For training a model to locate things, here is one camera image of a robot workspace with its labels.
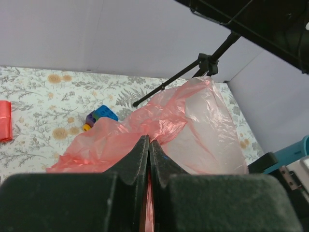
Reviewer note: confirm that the floral patterned table mat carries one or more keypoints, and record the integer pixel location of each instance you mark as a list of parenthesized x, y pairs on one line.
[(49, 108)]

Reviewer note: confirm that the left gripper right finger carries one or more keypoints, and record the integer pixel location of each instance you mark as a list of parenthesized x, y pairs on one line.
[(217, 203)]

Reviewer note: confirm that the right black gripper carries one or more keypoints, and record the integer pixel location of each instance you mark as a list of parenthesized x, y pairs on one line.
[(294, 177)]

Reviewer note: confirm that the red plastic trash bag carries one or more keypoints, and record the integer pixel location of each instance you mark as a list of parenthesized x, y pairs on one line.
[(191, 123)]

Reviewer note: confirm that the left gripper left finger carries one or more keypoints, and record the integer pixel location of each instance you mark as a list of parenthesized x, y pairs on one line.
[(112, 201)]

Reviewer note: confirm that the black perforated music stand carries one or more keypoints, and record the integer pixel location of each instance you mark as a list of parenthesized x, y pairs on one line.
[(281, 27)]

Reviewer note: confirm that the colourful toy brick car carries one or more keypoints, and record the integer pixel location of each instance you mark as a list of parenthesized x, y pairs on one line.
[(94, 116)]

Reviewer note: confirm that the red trash bag roll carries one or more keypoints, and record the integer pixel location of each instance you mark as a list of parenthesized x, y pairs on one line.
[(6, 131)]

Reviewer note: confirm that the teal plastic trash bin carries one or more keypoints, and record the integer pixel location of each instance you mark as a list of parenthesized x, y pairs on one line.
[(290, 154)]

